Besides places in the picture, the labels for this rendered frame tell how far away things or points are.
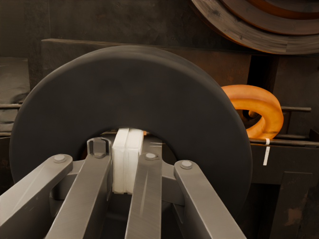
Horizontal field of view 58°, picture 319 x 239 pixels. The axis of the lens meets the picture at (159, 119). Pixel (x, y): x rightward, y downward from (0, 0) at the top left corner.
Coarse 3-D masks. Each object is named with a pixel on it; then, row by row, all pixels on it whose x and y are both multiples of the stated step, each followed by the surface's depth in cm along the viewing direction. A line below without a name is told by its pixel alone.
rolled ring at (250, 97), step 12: (240, 84) 50; (228, 96) 49; (240, 96) 48; (252, 96) 48; (264, 96) 49; (240, 108) 50; (252, 108) 50; (264, 108) 50; (276, 108) 50; (264, 120) 54; (276, 120) 53; (252, 132) 59; (264, 132) 56; (276, 132) 56
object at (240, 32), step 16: (192, 0) 49; (208, 0) 49; (208, 16) 50; (224, 16) 50; (224, 32) 50; (240, 32) 50; (256, 32) 50; (272, 32) 50; (256, 48) 51; (272, 48) 51; (288, 48) 51; (304, 48) 51
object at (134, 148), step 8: (136, 136) 16; (128, 144) 16; (136, 144) 15; (128, 152) 15; (136, 152) 15; (128, 160) 15; (136, 160) 15; (128, 168) 15; (136, 168) 15; (128, 176) 16; (128, 184) 16; (128, 192) 16
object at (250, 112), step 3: (243, 111) 68; (246, 111) 67; (249, 111) 66; (252, 111) 66; (243, 114) 68; (246, 114) 67; (249, 114) 66; (252, 114) 66; (255, 114) 66; (258, 114) 67; (246, 117) 68; (249, 117) 67; (252, 117) 67; (255, 117) 67
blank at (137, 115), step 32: (64, 64) 16; (96, 64) 16; (128, 64) 15; (160, 64) 15; (192, 64) 17; (32, 96) 16; (64, 96) 16; (96, 96) 16; (128, 96) 16; (160, 96) 16; (192, 96) 16; (224, 96) 16; (32, 128) 17; (64, 128) 17; (96, 128) 17; (160, 128) 17; (192, 128) 17; (224, 128) 16; (32, 160) 18; (192, 160) 17; (224, 160) 17; (224, 192) 18
